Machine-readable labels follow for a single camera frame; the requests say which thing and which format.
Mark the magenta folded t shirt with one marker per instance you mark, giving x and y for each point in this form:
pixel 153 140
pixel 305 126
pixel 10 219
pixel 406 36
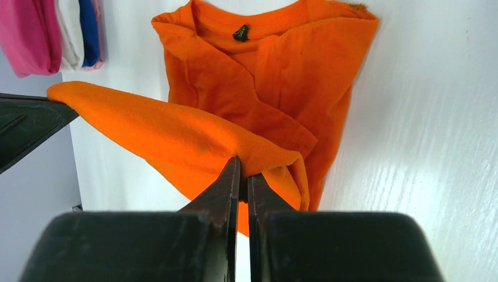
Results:
pixel 30 37

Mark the white folded t shirt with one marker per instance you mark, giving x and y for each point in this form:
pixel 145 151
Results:
pixel 68 15

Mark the blue folded t shirt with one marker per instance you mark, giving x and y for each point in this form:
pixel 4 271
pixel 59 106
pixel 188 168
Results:
pixel 90 33

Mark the orange t shirt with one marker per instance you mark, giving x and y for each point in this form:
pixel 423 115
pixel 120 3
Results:
pixel 272 89

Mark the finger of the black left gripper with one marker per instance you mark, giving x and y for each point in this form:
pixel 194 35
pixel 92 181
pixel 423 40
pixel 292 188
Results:
pixel 27 122

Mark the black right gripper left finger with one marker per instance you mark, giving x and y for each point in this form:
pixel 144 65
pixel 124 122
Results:
pixel 196 243

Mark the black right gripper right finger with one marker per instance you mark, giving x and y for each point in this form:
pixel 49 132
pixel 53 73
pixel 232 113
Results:
pixel 290 245

